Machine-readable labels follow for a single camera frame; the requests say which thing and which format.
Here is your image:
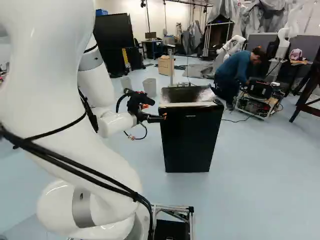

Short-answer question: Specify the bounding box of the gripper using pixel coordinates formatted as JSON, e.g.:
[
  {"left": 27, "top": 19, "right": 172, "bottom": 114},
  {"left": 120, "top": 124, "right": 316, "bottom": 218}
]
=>
[{"left": 126, "top": 91, "right": 168, "bottom": 125}]

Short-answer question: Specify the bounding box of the black mini fridge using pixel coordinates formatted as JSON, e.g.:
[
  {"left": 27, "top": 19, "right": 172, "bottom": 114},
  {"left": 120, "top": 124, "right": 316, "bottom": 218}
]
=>
[{"left": 157, "top": 84, "right": 225, "bottom": 174}]

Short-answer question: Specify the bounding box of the grey waste bin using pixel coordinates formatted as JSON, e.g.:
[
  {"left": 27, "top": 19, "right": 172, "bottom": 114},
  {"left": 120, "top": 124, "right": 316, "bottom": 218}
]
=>
[
  {"left": 120, "top": 76, "right": 134, "bottom": 92},
  {"left": 142, "top": 77, "right": 158, "bottom": 98}
]

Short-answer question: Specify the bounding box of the small wooden cabinet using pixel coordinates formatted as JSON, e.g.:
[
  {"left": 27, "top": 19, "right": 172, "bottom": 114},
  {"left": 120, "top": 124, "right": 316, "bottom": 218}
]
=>
[{"left": 157, "top": 56, "right": 176, "bottom": 77}]

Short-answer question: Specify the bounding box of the metal pole stand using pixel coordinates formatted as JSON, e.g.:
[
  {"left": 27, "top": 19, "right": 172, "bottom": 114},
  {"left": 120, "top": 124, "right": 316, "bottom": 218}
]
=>
[{"left": 167, "top": 44, "right": 193, "bottom": 88}]

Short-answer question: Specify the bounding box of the grey cloth sheet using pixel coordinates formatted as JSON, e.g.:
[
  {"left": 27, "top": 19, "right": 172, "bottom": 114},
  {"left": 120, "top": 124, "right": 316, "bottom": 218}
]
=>
[{"left": 181, "top": 62, "right": 219, "bottom": 80}]

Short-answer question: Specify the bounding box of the black partition panel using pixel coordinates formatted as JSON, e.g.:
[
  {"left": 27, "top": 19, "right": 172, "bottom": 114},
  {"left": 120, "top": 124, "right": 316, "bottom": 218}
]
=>
[{"left": 93, "top": 12, "right": 137, "bottom": 77}]

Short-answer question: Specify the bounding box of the person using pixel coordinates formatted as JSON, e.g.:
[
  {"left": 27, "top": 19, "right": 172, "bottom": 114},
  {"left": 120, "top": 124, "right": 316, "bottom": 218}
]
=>
[{"left": 213, "top": 46, "right": 268, "bottom": 111}]

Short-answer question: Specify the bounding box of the dark wooden table leg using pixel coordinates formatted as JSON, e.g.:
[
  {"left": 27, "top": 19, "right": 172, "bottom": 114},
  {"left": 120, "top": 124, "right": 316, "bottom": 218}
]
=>
[{"left": 288, "top": 56, "right": 320, "bottom": 124}]

